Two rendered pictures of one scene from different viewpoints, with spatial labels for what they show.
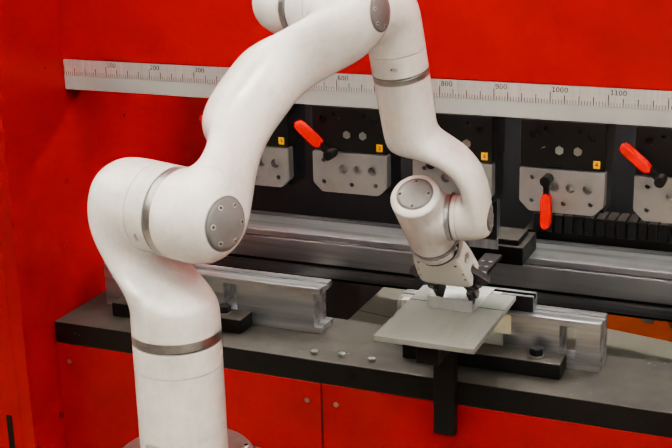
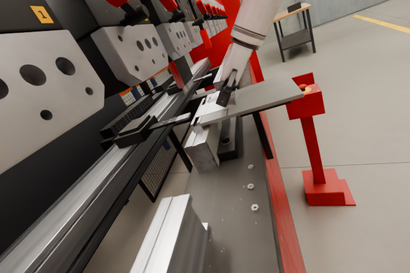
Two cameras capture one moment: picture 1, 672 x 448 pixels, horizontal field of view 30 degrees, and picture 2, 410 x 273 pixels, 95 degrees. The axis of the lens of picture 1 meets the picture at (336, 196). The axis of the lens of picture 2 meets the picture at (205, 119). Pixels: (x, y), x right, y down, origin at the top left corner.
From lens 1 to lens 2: 235 cm
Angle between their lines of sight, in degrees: 87
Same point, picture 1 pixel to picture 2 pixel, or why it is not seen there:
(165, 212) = not seen: outside the picture
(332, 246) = (53, 253)
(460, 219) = not seen: outside the picture
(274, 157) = (56, 53)
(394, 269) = (111, 202)
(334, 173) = (137, 53)
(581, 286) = not seen: hidden behind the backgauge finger
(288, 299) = (187, 243)
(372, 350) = (232, 177)
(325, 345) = (234, 209)
